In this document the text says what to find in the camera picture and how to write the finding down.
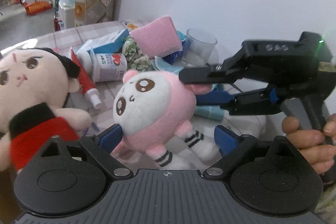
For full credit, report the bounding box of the red white toothpaste tube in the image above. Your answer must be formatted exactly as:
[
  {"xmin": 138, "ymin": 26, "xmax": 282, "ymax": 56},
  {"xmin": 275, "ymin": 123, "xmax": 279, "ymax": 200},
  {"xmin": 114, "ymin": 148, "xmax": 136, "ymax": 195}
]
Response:
[{"xmin": 70, "ymin": 48, "xmax": 102, "ymax": 110}]

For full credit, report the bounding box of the pink white round plush toy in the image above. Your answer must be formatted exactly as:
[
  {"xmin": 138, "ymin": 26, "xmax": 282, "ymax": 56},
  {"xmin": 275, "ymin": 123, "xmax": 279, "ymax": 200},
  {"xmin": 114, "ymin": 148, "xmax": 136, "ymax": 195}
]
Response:
[{"xmin": 111, "ymin": 70, "xmax": 219, "ymax": 169}]

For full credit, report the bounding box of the white strawberry yogurt cup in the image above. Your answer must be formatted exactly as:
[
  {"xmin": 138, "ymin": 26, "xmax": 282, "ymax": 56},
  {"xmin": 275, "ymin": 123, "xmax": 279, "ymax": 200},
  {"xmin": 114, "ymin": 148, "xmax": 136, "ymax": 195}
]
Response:
[{"xmin": 77, "ymin": 50, "xmax": 127, "ymax": 83}]

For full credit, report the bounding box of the black-haired red-clothed plush doll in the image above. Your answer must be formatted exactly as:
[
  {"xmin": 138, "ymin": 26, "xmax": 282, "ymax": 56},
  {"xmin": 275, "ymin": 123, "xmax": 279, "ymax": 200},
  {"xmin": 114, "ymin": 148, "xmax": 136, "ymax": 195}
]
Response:
[{"xmin": 1, "ymin": 48, "xmax": 92, "ymax": 171}]

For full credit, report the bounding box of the person's right hand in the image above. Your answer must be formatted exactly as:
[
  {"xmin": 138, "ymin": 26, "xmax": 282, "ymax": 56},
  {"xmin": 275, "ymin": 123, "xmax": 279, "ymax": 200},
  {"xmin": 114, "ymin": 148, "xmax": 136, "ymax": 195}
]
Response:
[{"xmin": 282, "ymin": 114, "xmax": 335, "ymax": 174}]

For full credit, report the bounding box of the clear glass cup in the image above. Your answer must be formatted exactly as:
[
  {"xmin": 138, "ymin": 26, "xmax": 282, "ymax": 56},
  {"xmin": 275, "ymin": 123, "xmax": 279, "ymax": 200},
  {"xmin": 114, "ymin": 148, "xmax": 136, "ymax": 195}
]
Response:
[{"xmin": 182, "ymin": 28, "xmax": 218, "ymax": 67}]

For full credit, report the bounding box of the pink sponge pad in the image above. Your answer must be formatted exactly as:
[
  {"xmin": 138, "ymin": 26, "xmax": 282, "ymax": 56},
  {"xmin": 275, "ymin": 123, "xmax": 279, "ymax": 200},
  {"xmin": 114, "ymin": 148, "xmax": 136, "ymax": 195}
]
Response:
[{"xmin": 130, "ymin": 16, "xmax": 182, "ymax": 58}]

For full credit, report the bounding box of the green white floral cloth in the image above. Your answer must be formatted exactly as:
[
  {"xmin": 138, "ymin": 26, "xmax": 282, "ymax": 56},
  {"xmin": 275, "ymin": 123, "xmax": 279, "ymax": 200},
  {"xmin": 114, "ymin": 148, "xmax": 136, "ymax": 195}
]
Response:
[{"xmin": 122, "ymin": 36, "xmax": 153, "ymax": 72}]

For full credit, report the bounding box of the blue white cardboard box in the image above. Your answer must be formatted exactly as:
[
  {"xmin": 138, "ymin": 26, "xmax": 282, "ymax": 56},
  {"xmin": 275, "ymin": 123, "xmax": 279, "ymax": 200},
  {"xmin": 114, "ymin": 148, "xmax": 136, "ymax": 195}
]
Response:
[{"xmin": 76, "ymin": 29, "xmax": 129, "ymax": 54}]

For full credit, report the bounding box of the red bottle on floor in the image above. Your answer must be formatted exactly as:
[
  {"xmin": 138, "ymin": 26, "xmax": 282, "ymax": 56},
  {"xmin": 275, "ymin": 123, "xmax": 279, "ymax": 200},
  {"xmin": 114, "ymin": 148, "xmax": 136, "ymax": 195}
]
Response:
[{"xmin": 54, "ymin": 0, "xmax": 63, "ymax": 31}]

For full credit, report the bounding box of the white water dispenser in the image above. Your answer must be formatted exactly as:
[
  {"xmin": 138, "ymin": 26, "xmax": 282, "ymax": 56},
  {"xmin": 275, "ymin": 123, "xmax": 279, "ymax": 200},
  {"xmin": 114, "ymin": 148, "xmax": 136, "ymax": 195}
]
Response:
[{"xmin": 59, "ymin": 2, "xmax": 75, "ymax": 29}]

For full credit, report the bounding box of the orange bag on floor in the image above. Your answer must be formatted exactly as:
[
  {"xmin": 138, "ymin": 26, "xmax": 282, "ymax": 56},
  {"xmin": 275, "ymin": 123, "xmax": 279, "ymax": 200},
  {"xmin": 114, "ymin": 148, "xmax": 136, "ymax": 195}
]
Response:
[{"xmin": 24, "ymin": 1, "xmax": 52, "ymax": 15}]

